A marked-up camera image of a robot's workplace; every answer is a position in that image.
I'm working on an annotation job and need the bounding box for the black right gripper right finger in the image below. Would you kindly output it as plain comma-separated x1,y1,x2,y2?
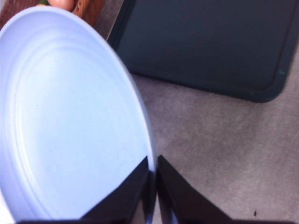
157,154,235,224

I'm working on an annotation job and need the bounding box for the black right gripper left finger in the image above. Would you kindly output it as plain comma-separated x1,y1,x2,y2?
80,155,150,224

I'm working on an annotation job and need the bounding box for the blue round plate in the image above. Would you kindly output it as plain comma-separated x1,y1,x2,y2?
0,6,157,224

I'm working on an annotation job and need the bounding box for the brown wicker basket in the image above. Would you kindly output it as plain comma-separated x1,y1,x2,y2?
71,0,105,27

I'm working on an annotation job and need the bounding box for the black rectangular tray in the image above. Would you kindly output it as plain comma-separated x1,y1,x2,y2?
107,0,299,104

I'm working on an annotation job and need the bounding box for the brown egg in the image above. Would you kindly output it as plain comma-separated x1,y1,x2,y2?
47,0,77,12

